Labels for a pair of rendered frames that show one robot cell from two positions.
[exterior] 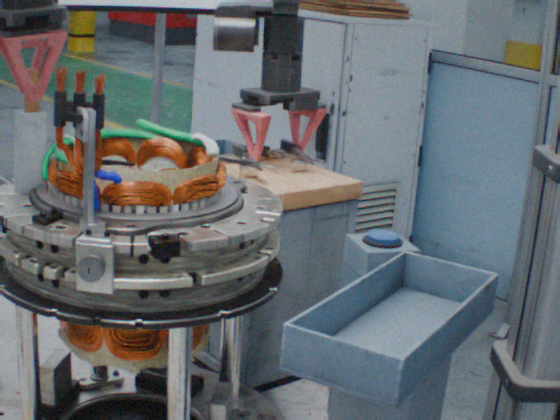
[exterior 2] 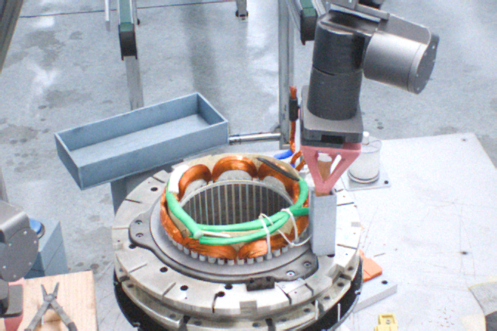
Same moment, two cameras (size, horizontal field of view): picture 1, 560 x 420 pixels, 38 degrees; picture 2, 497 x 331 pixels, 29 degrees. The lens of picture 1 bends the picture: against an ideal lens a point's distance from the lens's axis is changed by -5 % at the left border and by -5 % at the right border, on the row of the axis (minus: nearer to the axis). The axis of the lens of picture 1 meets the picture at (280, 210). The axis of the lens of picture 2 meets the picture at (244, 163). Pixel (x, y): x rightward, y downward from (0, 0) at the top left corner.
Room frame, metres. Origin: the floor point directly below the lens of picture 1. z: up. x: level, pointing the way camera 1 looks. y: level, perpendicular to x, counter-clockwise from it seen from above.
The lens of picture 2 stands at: (1.68, 0.69, 1.85)
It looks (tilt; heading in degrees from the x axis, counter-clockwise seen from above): 35 degrees down; 213
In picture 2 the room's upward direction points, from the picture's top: 2 degrees counter-clockwise
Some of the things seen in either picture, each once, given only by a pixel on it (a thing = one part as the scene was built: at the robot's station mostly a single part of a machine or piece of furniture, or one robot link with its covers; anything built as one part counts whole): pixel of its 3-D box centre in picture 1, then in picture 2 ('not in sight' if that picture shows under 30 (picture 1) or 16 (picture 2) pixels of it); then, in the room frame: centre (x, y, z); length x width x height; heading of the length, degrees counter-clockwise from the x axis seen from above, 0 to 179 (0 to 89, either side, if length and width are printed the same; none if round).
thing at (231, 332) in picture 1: (231, 337); not in sight; (0.95, 0.05, 0.91); 0.02 x 0.02 x 0.21
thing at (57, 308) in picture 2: (236, 161); (60, 312); (1.12, 0.06, 1.09); 0.06 x 0.01 x 0.01; 66
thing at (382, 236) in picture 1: (383, 236); (26, 228); (0.98, -0.13, 1.04); 0.04 x 0.04 x 0.01
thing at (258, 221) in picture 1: (135, 200); (236, 224); (0.88, 0.16, 1.09); 0.32 x 0.32 x 0.01
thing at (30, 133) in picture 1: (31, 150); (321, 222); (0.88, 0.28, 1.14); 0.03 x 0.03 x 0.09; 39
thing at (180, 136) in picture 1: (180, 136); (182, 202); (0.94, 0.12, 1.15); 0.15 x 0.04 x 0.02; 39
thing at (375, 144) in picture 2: not in sight; (364, 158); (0.30, 0.08, 0.82); 0.06 x 0.06 x 0.07
